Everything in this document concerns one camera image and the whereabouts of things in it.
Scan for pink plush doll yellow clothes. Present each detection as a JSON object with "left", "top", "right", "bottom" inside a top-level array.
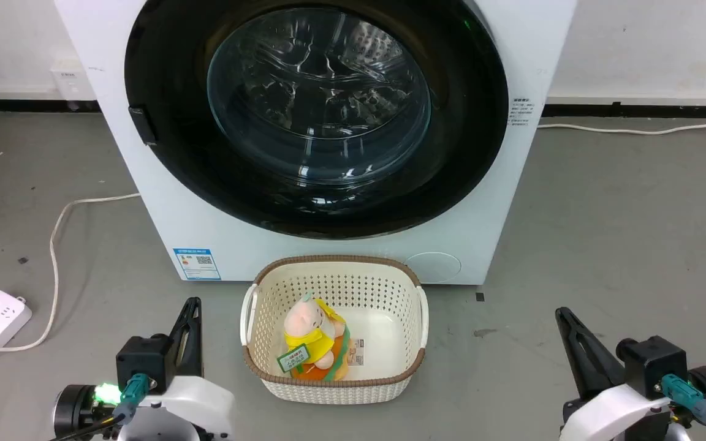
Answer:
[{"left": 276, "top": 293, "right": 352, "bottom": 382}]

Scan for teal plug left gripper cable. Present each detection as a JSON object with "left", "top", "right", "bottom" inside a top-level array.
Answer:
[{"left": 47, "top": 373, "right": 149, "bottom": 441}]

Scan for white front-load washing machine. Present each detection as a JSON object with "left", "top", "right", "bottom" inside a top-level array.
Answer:
[{"left": 54, "top": 0, "right": 578, "bottom": 287}]

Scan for round white filter cover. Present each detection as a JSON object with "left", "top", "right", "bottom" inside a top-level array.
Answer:
[{"left": 406, "top": 252, "right": 462, "bottom": 284}]

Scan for teal plug right gripper cable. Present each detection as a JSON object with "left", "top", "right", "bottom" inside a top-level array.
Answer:
[{"left": 659, "top": 373, "right": 706, "bottom": 441}]

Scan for green white doll tag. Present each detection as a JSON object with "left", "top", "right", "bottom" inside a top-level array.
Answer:
[{"left": 276, "top": 344, "right": 311, "bottom": 374}]

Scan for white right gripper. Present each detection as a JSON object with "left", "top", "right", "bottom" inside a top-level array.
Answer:
[{"left": 555, "top": 307, "right": 706, "bottom": 441}]

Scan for blue energy label sticker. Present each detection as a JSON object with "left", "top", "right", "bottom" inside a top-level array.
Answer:
[{"left": 173, "top": 247, "right": 222, "bottom": 281}]

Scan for teal plug gripper cable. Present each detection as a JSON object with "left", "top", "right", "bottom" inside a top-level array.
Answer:
[
  {"left": 47, "top": 373, "right": 149, "bottom": 441},
  {"left": 659, "top": 373, "right": 706, "bottom": 441}
]

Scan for small printed warning label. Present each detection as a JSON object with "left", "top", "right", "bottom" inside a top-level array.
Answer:
[{"left": 509, "top": 96, "right": 536, "bottom": 130}]

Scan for cream perforated laundry basket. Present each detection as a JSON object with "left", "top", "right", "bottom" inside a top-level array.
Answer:
[{"left": 240, "top": 255, "right": 430, "bottom": 405}]

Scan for white cable along wall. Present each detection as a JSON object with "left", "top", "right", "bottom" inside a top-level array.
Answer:
[{"left": 537, "top": 110, "right": 706, "bottom": 136}]

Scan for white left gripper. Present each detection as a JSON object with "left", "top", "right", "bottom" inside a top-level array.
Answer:
[{"left": 53, "top": 297, "right": 235, "bottom": 441}]

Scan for white power strip cable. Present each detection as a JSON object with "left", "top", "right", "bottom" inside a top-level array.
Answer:
[{"left": 0, "top": 193, "right": 142, "bottom": 353}]

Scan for round black glass washer door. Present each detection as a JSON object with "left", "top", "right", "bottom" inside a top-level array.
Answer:
[{"left": 124, "top": 0, "right": 509, "bottom": 240}]

